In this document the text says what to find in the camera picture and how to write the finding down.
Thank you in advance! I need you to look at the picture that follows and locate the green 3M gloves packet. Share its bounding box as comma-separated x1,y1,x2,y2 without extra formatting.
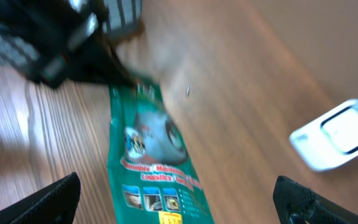
107,78,214,224

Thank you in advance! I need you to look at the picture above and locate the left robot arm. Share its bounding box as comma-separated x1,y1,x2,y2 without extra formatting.
0,0,142,88

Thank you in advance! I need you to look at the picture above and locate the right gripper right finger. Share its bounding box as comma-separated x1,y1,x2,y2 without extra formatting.
273,175,358,224

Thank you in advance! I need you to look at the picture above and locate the grey plastic mesh basket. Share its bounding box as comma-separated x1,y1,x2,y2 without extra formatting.
103,0,143,40

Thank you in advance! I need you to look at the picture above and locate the white barcode scanner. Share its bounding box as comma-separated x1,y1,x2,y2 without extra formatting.
289,99,358,172

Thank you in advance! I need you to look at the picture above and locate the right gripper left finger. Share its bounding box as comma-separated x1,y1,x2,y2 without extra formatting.
0,172,81,224

